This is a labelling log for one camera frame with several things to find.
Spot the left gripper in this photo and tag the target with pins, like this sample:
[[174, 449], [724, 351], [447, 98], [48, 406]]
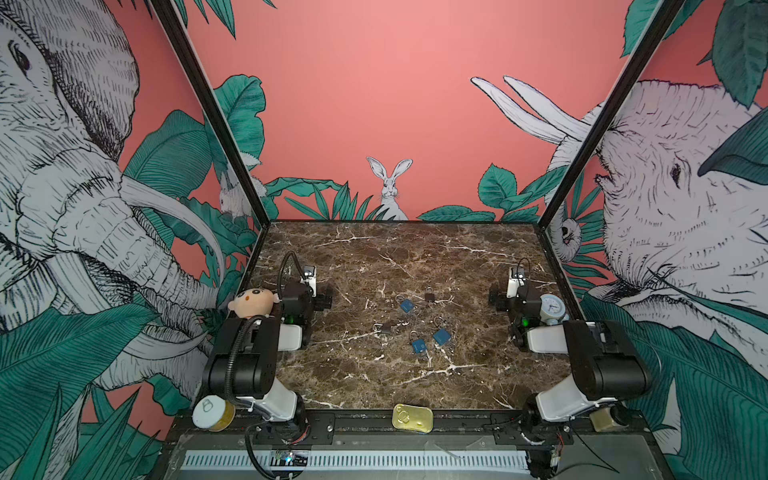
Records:
[[321, 300]]

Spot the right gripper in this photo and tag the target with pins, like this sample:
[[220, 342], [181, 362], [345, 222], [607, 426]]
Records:
[[498, 297]]

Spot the large blue padlock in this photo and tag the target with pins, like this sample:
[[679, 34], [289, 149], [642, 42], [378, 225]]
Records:
[[441, 336]]

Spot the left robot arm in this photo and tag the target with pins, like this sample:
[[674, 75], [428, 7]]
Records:
[[241, 370]]

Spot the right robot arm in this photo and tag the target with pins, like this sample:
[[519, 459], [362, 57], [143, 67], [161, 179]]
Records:
[[605, 367]]

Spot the grey padlock with key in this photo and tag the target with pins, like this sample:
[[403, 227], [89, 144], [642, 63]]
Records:
[[385, 328]]

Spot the small round clock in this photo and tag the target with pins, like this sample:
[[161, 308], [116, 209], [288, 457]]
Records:
[[553, 310]]

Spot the plush doll toy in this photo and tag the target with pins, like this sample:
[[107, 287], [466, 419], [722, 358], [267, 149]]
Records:
[[253, 302]]

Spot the blue padlock near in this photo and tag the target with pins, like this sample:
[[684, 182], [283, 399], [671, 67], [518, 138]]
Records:
[[417, 343]]

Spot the beige small block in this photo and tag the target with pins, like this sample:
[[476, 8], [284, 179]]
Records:
[[603, 420]]

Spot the gold tin can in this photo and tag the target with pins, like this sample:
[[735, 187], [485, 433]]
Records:
[[412, 418]]

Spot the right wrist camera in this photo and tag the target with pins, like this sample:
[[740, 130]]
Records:
[[516, 280]]

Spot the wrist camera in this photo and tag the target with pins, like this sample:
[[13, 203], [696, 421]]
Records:
[[309, 278], [516, 280]]

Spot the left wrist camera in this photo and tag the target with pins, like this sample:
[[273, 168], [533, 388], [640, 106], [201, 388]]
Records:
[[309, 278]]

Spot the white perforated rail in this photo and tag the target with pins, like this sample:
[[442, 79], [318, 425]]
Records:
[[353, 460]]

